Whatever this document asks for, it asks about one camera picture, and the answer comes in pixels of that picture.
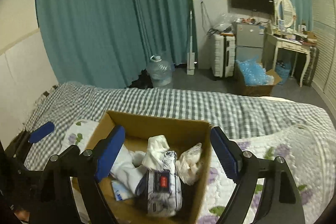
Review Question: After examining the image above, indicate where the blue pocket tissue pack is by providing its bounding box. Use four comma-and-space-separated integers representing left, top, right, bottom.
111, 180, 134, 201

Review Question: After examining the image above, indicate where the white sock bundle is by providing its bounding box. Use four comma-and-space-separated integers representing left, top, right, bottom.
110, 144, 147, 196

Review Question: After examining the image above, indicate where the cream fluffy soft item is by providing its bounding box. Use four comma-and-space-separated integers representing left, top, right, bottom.
175, 143, 203, 185

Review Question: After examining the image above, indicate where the patterned tissue pack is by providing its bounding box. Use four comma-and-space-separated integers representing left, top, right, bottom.
145, 151, 183, 218

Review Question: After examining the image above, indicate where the white floral quilt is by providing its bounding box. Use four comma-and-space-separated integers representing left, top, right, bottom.
60, 111, 335, 223

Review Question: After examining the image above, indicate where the grey checked bedsheet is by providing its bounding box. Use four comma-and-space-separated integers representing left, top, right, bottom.
25, 82, 335, 170

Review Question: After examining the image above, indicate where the brown cardboard box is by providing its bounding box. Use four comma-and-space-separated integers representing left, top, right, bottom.
75, 111, 211, 223

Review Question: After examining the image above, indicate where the box of blue bottles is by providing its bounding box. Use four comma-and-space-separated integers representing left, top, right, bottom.
234, 59, 282, 97

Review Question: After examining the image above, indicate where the teal curtain large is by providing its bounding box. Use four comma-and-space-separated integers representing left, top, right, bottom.
35, 0, 198, 89

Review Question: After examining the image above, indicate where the clear water jug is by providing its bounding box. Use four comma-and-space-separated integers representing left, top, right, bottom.
146, 55, 173, 89

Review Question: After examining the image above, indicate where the blue basket under table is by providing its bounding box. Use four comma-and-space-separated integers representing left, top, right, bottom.
275, 60, 291, 85

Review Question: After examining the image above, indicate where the white dressing table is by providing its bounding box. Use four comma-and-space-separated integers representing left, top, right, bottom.
261, 31, 319, 87

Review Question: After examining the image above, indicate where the white suitcase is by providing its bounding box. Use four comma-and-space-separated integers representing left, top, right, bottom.
210, 34, 236, 78

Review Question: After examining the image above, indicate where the grey mini fridge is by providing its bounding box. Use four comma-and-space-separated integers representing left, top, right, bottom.
233, 23, 265, 63

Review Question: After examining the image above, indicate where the white standing mop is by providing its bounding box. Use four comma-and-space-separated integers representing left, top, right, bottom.
187, 10, 195, 76

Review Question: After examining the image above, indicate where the clear plastic bag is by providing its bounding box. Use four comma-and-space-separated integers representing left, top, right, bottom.
213, 14, 236, 33

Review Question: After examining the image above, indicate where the white oval vanity mirror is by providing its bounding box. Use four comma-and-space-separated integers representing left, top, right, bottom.
276, 0, 296, 28

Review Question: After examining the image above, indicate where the white louvred wardrobe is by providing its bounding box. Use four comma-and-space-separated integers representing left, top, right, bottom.
312, 0, 335, 106

